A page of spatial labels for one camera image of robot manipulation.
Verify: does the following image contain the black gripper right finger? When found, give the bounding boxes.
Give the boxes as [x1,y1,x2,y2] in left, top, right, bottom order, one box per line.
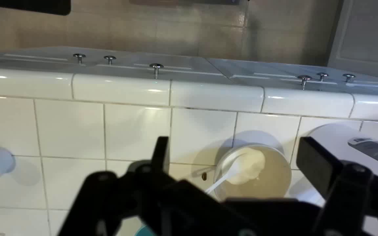
[296,135,378,236]

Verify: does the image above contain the white plastic spoon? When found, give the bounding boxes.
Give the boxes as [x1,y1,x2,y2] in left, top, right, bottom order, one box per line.
[204,147,267,197]

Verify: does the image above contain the beige ceramic bowl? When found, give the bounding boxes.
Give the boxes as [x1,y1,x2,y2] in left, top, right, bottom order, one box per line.
[213,143,293,203]

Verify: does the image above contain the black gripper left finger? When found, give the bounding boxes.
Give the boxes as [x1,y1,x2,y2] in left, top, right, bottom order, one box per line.
[57,135,226,236]

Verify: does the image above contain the pale grey panel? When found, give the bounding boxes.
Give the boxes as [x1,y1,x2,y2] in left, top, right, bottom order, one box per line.
[327,0,378,81]

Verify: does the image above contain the black flat object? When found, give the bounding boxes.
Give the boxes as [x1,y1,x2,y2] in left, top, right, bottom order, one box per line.
[0,0,73,17]

